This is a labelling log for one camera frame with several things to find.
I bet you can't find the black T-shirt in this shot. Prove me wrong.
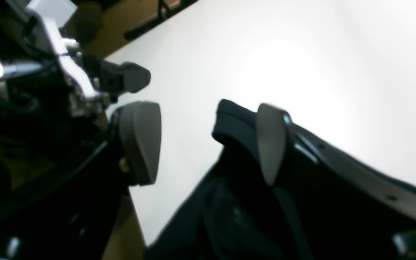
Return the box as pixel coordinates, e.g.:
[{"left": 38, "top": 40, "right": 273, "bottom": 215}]
[{"left": 144, "top": 99, "right": 416, "bottom": 260}]

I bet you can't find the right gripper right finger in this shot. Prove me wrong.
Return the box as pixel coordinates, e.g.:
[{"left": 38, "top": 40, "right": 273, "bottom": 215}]
[{"left": 256, "top": 103, "right": 416, "bottom": 221}]

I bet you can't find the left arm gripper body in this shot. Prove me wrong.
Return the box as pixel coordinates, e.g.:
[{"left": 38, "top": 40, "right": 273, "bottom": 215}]
[{"left": 0, "top": 0, "right": 118, "bottom": 116}]

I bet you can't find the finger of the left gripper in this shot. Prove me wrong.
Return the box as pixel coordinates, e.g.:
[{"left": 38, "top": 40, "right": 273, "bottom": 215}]
[{"left": 83, "top": 54, "right": 151, "bottom": 94}]

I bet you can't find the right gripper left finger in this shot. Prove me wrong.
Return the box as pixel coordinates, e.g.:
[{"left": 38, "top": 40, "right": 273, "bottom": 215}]
[{"left": 111, "top": 101, "right": 162, "bottom": 186}]

